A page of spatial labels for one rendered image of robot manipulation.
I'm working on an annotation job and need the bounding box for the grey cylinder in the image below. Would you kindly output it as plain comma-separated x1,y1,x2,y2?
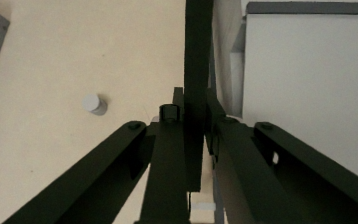
82,94,108,116

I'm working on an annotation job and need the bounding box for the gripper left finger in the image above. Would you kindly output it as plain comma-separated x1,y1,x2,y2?
1,87,191,224

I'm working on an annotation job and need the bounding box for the black straight rod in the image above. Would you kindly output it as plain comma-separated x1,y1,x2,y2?
184,0,214,219

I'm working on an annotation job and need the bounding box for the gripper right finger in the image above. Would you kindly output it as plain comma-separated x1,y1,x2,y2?
204,88,358,224

